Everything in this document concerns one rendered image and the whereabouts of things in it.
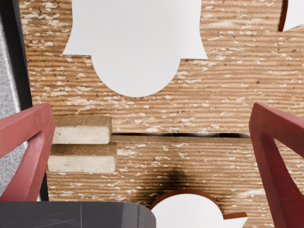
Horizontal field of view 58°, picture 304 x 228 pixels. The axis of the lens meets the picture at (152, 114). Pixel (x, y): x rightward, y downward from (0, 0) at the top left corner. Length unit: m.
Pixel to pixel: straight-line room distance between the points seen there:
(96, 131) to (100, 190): 0.08
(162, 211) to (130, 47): 0.15
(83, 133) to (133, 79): 0.06
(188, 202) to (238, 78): 0.12
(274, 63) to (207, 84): 0.06
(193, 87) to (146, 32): 0.06
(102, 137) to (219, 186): 0.13
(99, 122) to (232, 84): 0.12
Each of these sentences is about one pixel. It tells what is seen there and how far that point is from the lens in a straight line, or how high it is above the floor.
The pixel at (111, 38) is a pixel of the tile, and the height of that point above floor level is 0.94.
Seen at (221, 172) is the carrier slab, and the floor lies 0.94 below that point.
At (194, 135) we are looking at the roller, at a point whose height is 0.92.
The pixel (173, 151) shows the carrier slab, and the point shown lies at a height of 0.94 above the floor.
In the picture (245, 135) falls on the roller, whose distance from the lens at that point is 0.30.
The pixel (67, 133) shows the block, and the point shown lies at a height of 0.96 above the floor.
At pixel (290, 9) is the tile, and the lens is 0.26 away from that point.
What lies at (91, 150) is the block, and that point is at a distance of 0.25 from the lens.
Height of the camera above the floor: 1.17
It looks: 70 degrees down
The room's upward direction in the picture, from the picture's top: 173 degrees clockwise
